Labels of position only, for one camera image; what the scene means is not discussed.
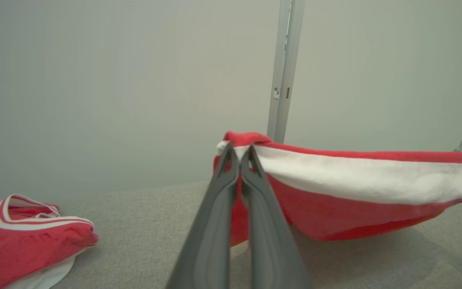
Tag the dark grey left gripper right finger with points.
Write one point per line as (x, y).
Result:
(271, 249)

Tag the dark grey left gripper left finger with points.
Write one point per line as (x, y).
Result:
(211, 241)

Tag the red shorts white stripes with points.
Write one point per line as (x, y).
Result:
(335, 212)

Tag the red t-shirt white sleeves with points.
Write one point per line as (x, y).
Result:
(22, 249)

